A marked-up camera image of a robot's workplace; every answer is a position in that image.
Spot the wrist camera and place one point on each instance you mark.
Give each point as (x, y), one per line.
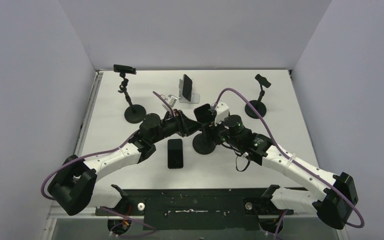
(169, 101)
(222, 112)

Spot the black tall phone stand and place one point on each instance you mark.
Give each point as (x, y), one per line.
(134, 113)

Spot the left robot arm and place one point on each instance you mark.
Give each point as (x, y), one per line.
(73, 185)

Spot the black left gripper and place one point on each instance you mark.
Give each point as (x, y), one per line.
(185, 126)

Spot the purple phone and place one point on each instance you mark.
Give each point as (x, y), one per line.
(204, 114)

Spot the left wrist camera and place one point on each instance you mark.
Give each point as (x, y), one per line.
(169, 101)

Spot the black phone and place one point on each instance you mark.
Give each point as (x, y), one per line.
(175, 157)
(124, 69)

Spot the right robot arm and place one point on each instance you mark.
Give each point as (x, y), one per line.
(332, 197)

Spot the silver phone on white stand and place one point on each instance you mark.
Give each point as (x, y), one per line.
(187, 88)

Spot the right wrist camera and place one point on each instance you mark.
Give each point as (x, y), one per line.
(222, 112)

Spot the aluminium side rail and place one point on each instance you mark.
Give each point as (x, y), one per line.
(50, 223)

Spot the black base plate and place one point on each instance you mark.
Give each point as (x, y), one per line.
(199, 209)

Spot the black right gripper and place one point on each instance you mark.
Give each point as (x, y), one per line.
(210, 133)

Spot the black phone on tall stand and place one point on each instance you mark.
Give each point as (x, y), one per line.
(124, 69)

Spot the white folding phone stand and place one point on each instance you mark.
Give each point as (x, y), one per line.
(195, 96)

